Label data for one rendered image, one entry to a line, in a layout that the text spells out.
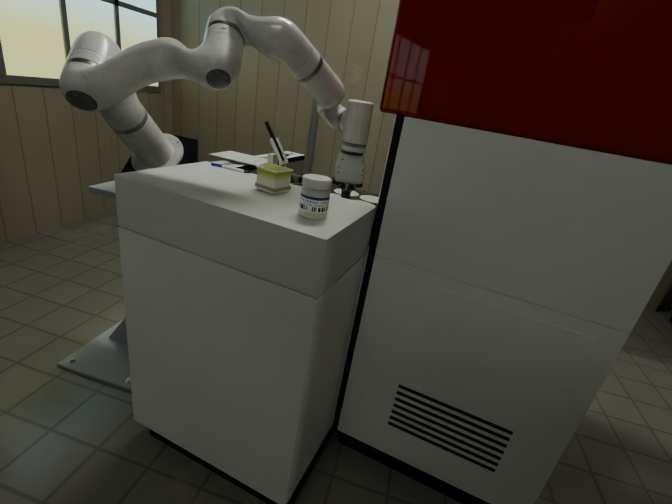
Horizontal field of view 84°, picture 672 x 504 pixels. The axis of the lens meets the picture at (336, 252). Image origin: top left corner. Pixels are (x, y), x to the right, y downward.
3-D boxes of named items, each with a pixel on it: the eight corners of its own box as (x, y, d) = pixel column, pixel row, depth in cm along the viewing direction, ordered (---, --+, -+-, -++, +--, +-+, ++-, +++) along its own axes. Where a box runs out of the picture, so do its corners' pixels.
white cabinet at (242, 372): (375, 355, 200) (411, 210, 168) (282, 524, 117) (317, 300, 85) (273, 315, 220) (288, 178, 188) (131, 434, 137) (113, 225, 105)
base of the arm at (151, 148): (124, 174, 134) (90, 140, 117) (143, 133, 142) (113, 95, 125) (174, 179, 132) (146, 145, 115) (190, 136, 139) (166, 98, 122)
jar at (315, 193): (331, 215, 94) (337, 178, 91) (319, 222, 88) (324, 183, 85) (306, 208, 97) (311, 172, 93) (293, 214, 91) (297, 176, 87)
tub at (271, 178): (291, 192, 109) (293, 169, 106) (274, 195, 103) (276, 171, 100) (271, 185, 112) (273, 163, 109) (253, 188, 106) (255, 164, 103)
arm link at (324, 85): (275, 76, 109) (333, 135, 132) (308, 81, 98) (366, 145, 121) (290, 49, 109) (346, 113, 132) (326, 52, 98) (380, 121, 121)
